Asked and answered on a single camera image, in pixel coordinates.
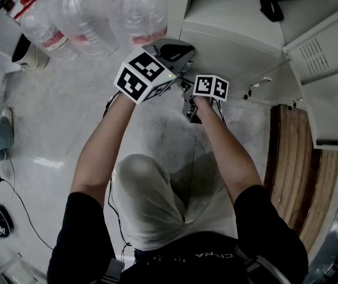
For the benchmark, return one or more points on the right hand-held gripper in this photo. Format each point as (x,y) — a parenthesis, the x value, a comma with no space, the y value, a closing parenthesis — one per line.
(210,86)

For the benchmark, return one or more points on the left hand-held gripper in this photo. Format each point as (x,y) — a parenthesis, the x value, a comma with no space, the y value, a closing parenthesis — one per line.
(139,75)

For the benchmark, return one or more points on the grey metal locker door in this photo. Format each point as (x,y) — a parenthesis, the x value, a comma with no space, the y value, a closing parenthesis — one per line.
(328,99)
(231,58)

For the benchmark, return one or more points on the white locker cabinet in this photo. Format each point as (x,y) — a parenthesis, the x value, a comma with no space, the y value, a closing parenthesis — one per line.
(231,7)

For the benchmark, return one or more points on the person's left forearm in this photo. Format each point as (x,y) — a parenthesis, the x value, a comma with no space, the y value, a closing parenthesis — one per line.
(101,152)

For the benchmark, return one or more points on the person's right forearm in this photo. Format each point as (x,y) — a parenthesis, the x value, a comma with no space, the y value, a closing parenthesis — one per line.
(231,158)

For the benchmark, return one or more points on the clear water bottle red cap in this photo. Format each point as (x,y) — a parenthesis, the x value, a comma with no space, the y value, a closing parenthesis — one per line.
(139,13)
(42,31)
(83,22)

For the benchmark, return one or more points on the small black pouch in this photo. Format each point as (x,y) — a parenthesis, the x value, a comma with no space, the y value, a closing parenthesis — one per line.
(271,10)

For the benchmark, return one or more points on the person's white trousers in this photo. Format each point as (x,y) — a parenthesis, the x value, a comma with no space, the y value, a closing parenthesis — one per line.
(151,200)

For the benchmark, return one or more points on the wooden slatted platform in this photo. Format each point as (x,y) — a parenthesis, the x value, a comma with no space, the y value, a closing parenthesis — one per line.
(299,173)

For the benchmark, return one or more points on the beige waste bin black liner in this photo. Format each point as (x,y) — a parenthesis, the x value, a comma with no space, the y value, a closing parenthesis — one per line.
(28,59)

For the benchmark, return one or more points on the person's black t-shirt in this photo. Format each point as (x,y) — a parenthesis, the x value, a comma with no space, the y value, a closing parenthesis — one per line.
(186,265)

